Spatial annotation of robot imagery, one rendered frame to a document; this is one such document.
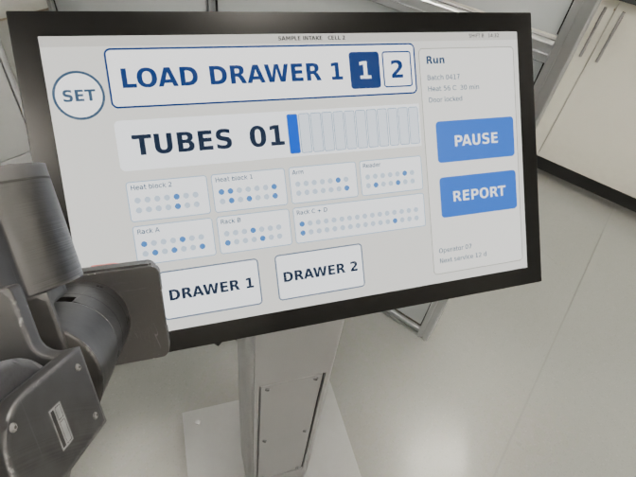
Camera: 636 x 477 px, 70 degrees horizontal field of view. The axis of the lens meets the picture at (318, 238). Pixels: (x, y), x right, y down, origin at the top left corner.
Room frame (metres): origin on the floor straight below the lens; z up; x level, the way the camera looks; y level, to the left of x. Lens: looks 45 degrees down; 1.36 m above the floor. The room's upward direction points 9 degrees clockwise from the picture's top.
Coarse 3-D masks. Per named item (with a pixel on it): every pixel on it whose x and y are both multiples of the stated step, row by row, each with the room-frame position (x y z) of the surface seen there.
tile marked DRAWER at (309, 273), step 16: (288, 256) 0.31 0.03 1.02; (304, 256) 0.31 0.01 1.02; (320, 256) 0.32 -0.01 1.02; (336, 256) 0.32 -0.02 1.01; (352, 256) 0.33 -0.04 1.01; (288, 272) 0.30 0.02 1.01; (304, 272) 0.30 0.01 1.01; (320, 272) 0.31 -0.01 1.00; (336, 272) 0.31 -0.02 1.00; (352, 272) 0.32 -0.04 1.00; (288, 288) 0.29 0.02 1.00; (304, 288) 0.29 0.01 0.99; (320, 288) 0.30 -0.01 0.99; (336, 288) 0.30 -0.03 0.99; (352, 288) 0.31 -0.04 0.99
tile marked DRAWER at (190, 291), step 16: (160, 272) 0.26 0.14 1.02; (176, 272) 0.27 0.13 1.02; (192, 272) 0.27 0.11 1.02; (208, 272) 0.27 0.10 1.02; (224, 272) 0.28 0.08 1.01; (240, 272) 0.28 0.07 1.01; (256, 272) 0.29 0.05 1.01; (176, 288) 0.26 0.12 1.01; (192, 288) 0.26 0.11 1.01; (208, 288) 0.26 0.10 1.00; (224, 288) 0.27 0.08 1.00; (240, 288) 0.27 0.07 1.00; (256, 288) 0.28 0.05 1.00; (176, 304) 0.25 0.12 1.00; (192, 304) 0.25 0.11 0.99; (208, 304) 0.25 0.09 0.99; (224, 304) 0.26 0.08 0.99; (240, 304) 0.26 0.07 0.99; (256, 304) 0.27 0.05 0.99
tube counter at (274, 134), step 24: (264, 120) 0.38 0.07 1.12; (288, 120) 0.39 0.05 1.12; (312, 120) 0.40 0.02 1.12; (336, 120) 0.41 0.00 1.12; (360, 120) 0.42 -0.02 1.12; (384, 120) 0.43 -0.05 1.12; (408, 120) 0.44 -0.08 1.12; (264, 144) 0.37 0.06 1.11; (288, 144) 0.38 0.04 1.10; (312, 144) 0.38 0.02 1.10; (336, 144) 0.39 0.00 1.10; (360, 144) 0.40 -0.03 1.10; (384, 144) 0.41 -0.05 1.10; (408, 144) 0.42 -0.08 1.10
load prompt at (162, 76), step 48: (144, 48) 0.39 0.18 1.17; (192, 48) 0.40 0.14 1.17; (240, 48) 0.42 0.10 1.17; (288, 48) 0.43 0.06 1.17; (336, 48) 0.45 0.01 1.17; (384, 48) 0.47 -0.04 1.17; (144, 96) 0.36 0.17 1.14; (192, 96) 0.37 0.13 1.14; (240, 96) 0.39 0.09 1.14; (288, 96) 0.41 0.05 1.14; (336, 96) 0.42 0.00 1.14
